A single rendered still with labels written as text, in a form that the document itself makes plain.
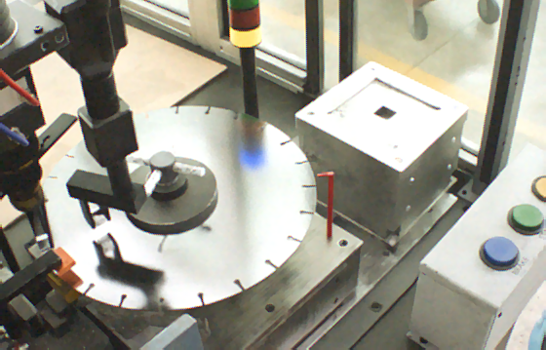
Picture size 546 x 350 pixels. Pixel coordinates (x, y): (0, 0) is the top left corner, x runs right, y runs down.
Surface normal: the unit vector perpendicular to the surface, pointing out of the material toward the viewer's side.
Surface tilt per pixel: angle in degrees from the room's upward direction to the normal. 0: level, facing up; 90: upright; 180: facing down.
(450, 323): 90
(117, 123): 90
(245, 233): 0
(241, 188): 0
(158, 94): 0
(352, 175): 90
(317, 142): 90
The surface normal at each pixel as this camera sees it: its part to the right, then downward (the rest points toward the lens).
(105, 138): 0.61, 0.50
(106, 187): -0.04, -0.75
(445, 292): -0.68, 0.51
